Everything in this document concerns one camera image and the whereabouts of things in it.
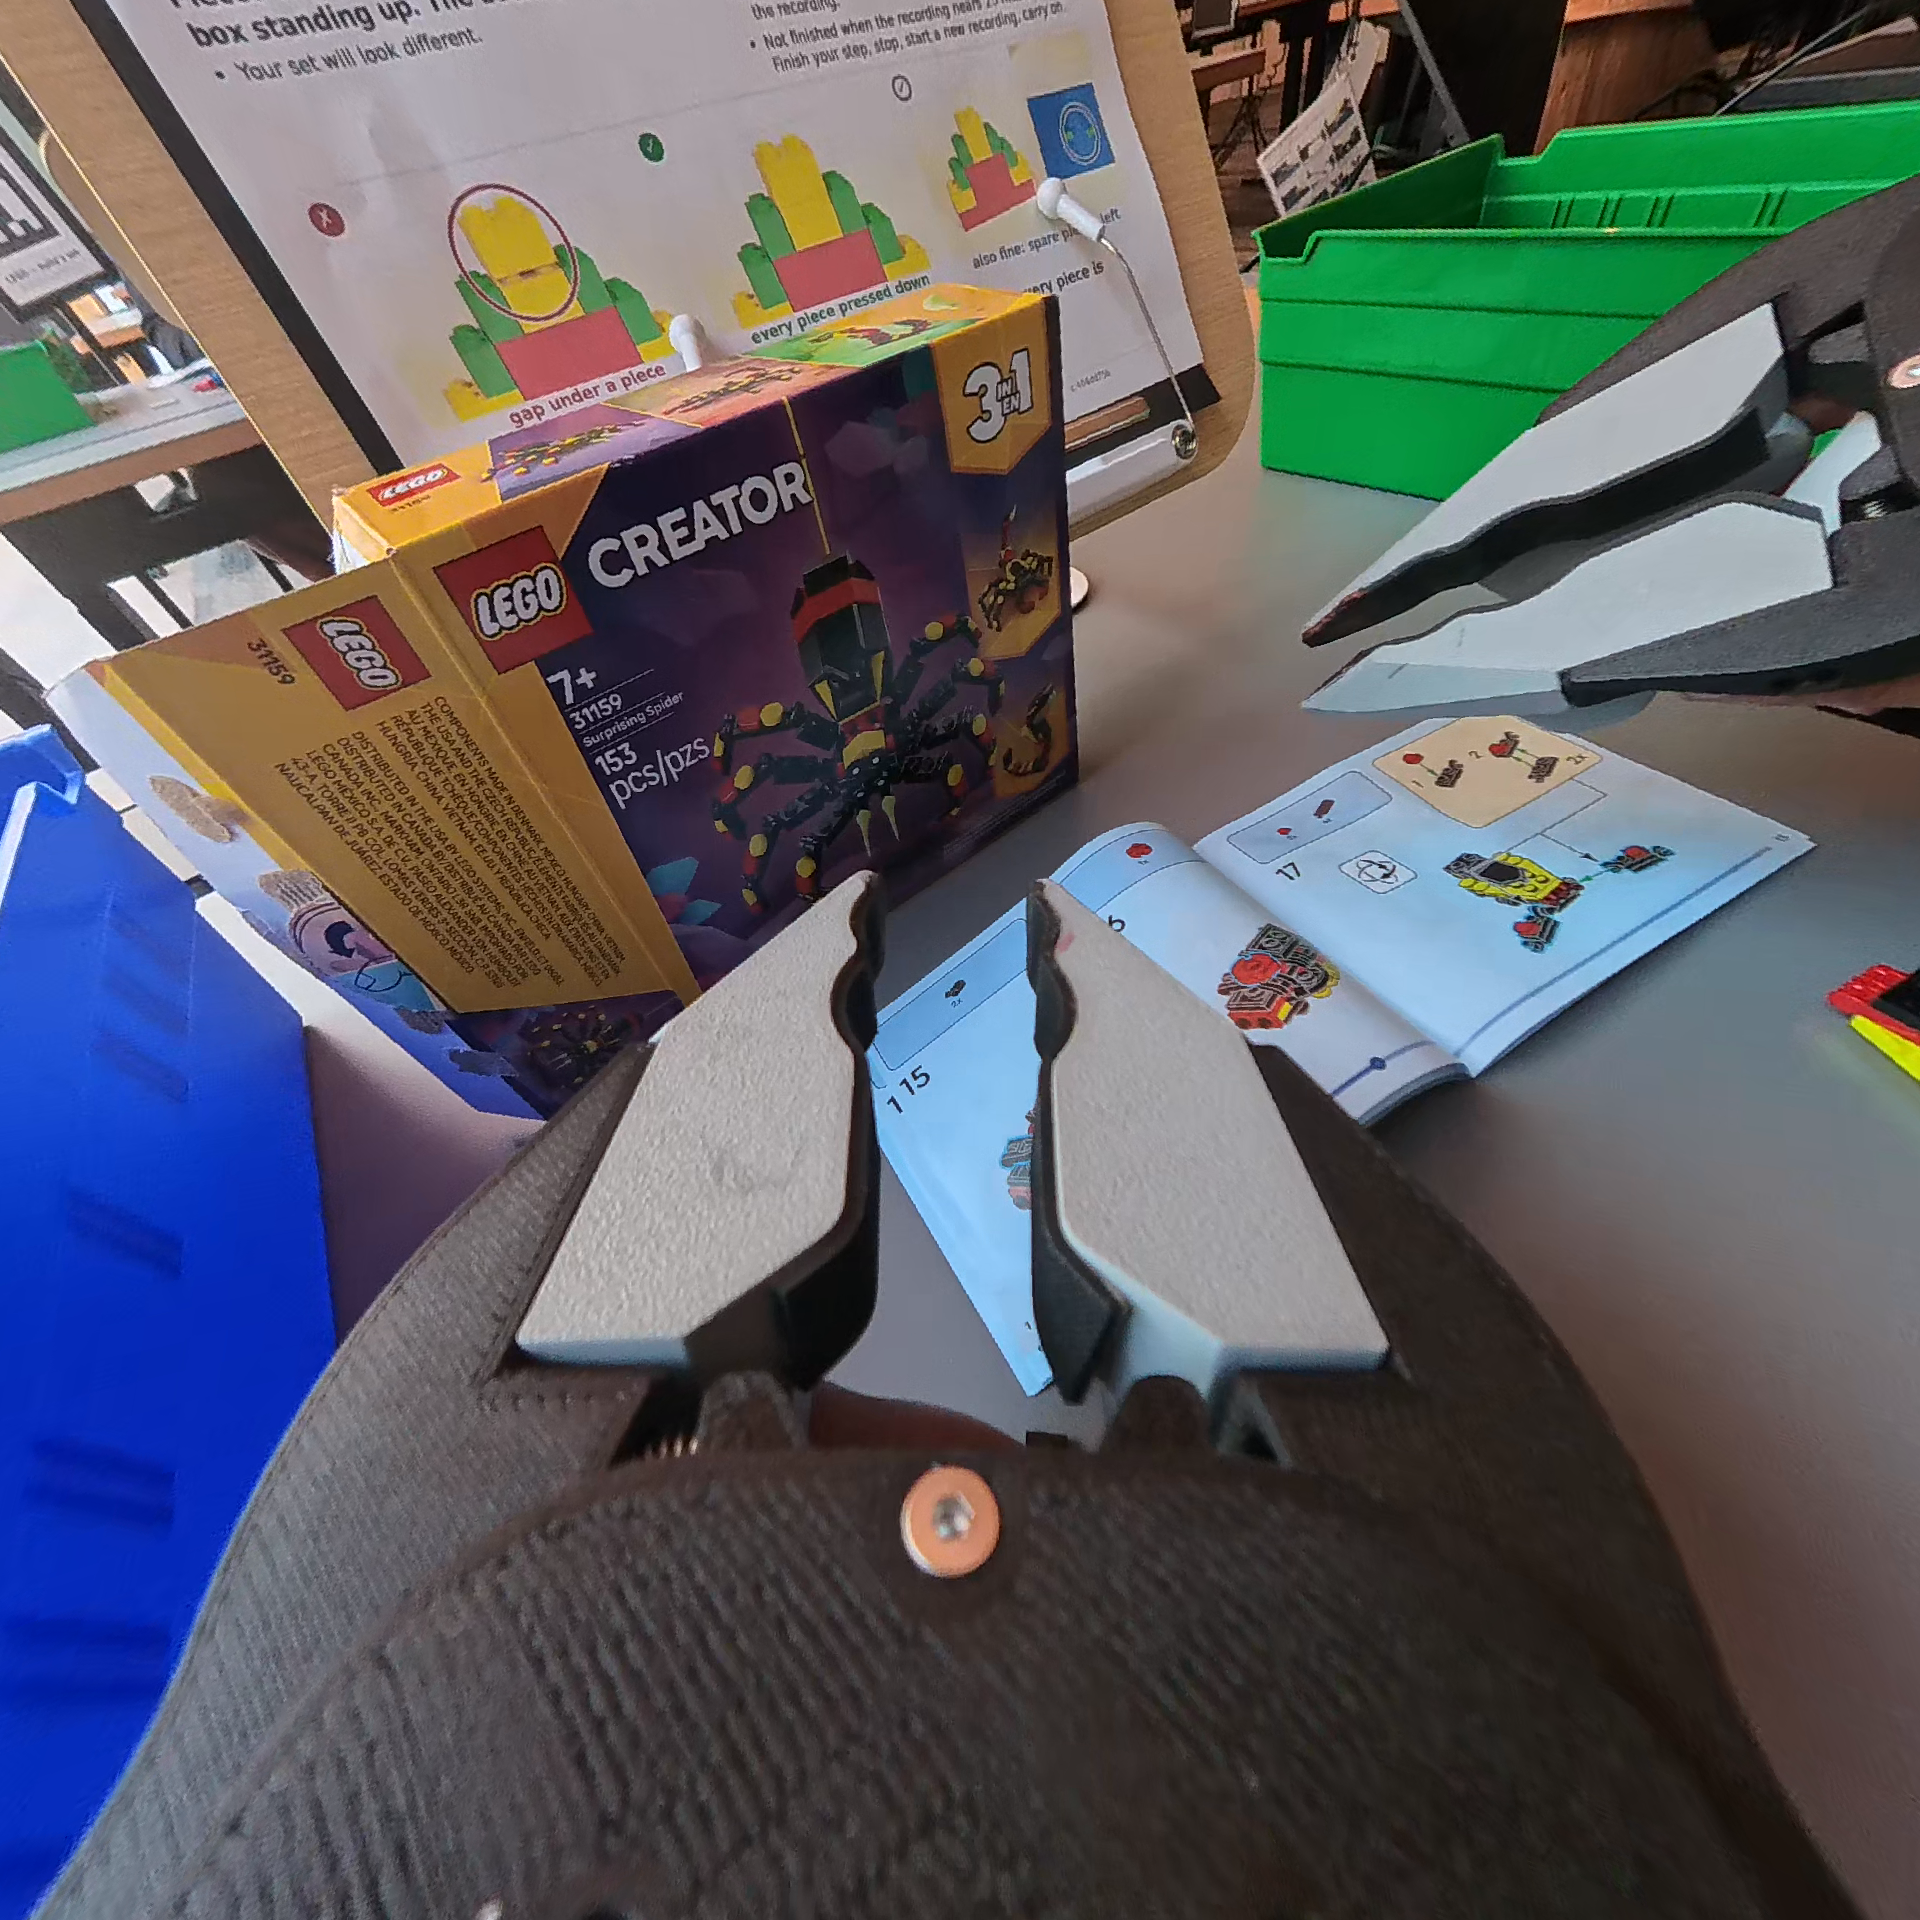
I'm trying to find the background wooden table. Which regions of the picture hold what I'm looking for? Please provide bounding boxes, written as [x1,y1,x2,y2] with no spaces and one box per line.
[0,382,324,633]

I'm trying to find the background paper sheets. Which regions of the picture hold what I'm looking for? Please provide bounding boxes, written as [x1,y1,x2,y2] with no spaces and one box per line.
[1257,65,1386,214]

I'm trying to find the red and black lego assembly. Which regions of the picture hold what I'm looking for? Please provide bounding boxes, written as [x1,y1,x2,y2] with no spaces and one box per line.
[1823,961,1920,1039]

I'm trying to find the green plastic bin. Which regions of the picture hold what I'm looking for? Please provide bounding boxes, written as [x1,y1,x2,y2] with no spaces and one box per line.
[1250,102,1920,505]

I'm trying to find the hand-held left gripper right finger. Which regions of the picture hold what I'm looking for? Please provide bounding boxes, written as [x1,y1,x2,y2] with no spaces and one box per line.
[1026,883,1391,1454]

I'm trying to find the thin metal wire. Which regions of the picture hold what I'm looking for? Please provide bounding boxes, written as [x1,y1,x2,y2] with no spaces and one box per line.
[1098,210,1204,461]

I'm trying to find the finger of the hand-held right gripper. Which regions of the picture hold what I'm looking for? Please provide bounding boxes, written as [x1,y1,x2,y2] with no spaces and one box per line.
[1302,499,1842,717]
[1299,303,1814,646]

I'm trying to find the instruction sheet on clipboard stand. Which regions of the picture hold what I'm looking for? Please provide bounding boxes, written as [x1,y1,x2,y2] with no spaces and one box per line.
[0,0,1257,537]

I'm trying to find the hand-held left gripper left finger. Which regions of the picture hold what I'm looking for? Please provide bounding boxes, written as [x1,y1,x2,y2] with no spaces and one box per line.
[514,871,890,1395]

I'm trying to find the black and white printed tag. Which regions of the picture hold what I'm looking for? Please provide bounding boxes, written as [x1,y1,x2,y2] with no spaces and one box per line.
[0,82,109,319]

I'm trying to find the blue plastic bin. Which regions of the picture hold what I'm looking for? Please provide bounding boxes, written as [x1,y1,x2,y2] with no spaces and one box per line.
[0,726,340,1920]

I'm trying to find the purple and yellow lego box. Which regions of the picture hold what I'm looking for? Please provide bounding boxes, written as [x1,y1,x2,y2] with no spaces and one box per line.
[89,286,1086,1059]

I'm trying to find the printed instruction sheet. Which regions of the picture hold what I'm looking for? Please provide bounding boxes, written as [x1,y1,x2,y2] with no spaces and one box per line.
[97,0,1211,471]

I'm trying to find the lego instruction booklet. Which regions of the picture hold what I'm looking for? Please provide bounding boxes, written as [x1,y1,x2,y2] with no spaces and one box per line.
[866,717,1818,1397]

